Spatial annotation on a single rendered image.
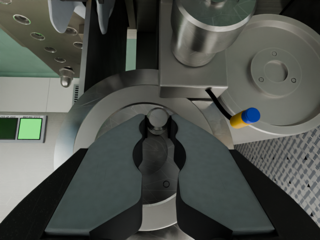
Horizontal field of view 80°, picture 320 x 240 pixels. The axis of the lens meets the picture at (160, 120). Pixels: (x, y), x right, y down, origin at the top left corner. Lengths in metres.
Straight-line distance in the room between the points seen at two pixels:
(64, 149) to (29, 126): 0.41
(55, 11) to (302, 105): 0.23
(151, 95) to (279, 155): 0.21
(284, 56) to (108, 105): 0.17
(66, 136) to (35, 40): 0.32
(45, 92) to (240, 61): 3.27
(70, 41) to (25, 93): 3.12
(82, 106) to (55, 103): 3.10
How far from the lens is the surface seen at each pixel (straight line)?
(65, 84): 0.56
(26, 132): 0.58
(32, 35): 0.46
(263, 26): 0.24
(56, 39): 0.45
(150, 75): 0.17
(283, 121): 0.21
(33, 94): 3.47
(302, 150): 0.28
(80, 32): 0.38
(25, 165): 0.58
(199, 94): 0.16
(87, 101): 0.18
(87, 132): 0.17
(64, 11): 0.22
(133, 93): 0.17
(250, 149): 0.38
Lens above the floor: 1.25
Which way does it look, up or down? 11 degrees down
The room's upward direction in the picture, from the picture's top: 180 degrees counter-clockwise
